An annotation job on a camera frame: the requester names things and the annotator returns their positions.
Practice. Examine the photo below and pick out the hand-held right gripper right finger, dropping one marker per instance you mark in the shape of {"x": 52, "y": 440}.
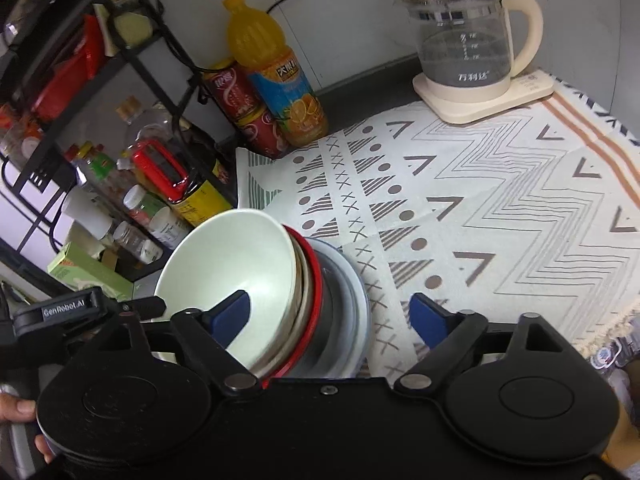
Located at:
{"x": 429, "y": 317}

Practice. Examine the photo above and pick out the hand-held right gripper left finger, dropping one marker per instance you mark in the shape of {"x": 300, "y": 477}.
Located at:
{"x": 230, "y": 315}

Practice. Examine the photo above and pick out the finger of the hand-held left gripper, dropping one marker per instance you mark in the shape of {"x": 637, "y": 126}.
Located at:
{"x": 140, "y": 305}

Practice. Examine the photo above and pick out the pale green bowl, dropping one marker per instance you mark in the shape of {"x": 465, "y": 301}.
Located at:
{"x": 225, "y": 260}

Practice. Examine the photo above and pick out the red rimmed bowl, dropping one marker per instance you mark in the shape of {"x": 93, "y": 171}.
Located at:
{"x": 307, "y": 290}

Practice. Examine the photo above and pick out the person's left hand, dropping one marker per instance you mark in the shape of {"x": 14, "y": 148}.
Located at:
{"x": 17, "y": 409}

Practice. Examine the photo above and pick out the green cardboard box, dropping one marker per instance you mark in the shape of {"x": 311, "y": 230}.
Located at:
{"x": 90, "y": 272}

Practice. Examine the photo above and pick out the small clear spice jar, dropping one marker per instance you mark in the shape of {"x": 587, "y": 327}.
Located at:
{"x": 137, "y": 245}

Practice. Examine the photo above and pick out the white jar green label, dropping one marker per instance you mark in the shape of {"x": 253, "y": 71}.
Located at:
{"x": 160, "y": 220}

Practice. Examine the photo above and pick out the white plastic cup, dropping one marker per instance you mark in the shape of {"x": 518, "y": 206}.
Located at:
{"x": 87, "y": 212}

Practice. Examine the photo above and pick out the patterned cream cloth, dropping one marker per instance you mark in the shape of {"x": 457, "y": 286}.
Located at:
{"x": 500, "y": 200}

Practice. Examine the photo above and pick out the yellow capped sauce bottle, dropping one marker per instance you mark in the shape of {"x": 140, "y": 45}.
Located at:
{"x": 102, "y": 167}

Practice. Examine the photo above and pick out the clear bottle cork cap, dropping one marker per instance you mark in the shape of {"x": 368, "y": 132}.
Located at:
{"x": 145, "y": 130}

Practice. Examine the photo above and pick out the red soda can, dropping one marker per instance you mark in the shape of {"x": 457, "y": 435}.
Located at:
{"x": 230, "y": 90}
{"x": 260, "y": 134}

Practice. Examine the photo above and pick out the cream kettle base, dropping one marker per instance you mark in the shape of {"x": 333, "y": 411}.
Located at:
{"x": 500, "y": 106}

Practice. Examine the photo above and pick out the orange juice bottle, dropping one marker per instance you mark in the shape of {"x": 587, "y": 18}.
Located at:
{"x": 280, "y": 90}

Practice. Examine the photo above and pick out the black metal rack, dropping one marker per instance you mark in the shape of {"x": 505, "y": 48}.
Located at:
{"x": 145, "y": 67}

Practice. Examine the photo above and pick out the red snack packet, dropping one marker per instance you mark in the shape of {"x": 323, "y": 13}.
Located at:
{"x": 70, "y": 75}

